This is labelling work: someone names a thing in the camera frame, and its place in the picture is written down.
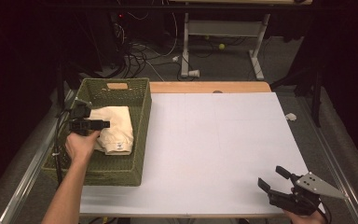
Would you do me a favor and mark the person's right hand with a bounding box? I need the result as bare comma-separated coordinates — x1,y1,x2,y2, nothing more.
282,208,327,224

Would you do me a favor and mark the cream cloth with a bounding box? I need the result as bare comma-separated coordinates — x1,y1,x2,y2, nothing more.
88,105,135,156

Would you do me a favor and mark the black metal stand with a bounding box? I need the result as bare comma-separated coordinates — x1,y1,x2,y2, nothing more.
269,55,325,128

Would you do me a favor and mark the green woven basket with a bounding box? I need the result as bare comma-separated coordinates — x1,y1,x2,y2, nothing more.
41,77,153,188

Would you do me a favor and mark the person's left hand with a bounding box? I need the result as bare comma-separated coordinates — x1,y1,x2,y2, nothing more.
64,130,102,164

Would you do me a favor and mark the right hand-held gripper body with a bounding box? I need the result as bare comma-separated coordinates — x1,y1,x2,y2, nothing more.
267,171,350,217

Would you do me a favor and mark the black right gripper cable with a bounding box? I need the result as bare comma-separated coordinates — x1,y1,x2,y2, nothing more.
318,202,333,224

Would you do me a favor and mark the white metal desk frame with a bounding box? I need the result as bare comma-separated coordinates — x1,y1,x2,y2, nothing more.
167,0,313,80

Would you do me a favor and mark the aluminium frame rail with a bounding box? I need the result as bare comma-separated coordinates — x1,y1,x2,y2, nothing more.
0,89,77,224
296,92,358,224

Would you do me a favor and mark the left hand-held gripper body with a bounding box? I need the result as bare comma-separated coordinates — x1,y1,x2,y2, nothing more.
68,97,93,137

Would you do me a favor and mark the white table cover sheet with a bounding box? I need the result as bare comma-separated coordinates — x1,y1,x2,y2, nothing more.
79,91,325,217

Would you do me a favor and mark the bundle of floor cables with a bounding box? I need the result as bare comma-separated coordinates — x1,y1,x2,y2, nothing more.
113,10,183,80

